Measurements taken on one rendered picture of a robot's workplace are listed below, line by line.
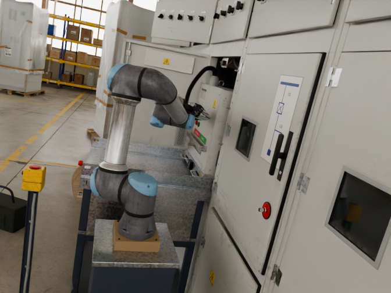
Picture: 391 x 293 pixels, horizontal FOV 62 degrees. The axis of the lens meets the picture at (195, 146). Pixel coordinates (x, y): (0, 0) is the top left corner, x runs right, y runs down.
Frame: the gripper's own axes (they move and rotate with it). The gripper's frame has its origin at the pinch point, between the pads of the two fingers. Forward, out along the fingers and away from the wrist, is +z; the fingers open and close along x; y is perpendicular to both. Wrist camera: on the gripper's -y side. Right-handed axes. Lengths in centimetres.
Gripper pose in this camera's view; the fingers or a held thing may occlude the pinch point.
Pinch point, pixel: (207, 117)
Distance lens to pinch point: 184.0
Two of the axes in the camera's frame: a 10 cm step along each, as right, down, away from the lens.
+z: 7.9, 3.1, 5.3
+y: 4.6, 2.8, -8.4
